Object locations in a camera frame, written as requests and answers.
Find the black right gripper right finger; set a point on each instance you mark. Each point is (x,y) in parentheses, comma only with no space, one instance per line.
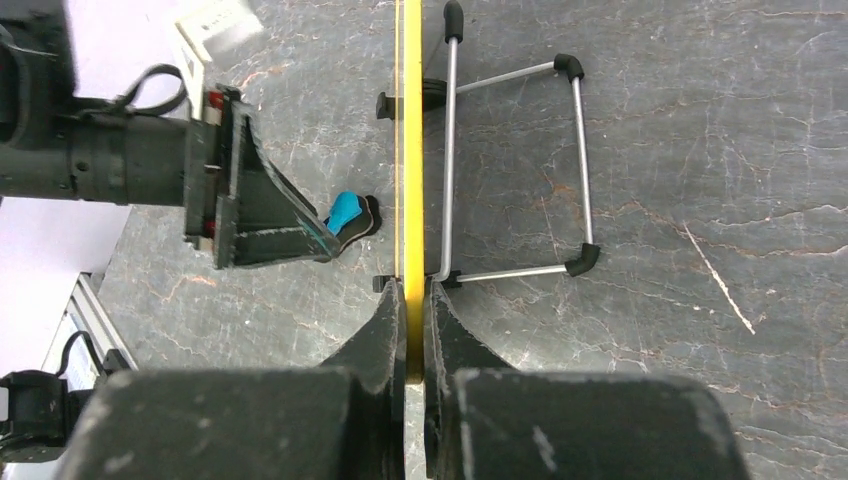
(448,347)

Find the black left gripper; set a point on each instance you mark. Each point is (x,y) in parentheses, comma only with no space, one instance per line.
(233,194)

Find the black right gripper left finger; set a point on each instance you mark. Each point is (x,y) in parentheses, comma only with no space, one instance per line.
(374,359)

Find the blue whiteboard eraser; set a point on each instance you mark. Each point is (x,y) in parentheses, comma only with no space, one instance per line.
(353,217)

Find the small wood-framed whiteboard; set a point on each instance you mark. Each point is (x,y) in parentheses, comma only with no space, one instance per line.
(409,197)

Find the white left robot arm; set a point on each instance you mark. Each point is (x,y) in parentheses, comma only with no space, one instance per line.
(168,140)

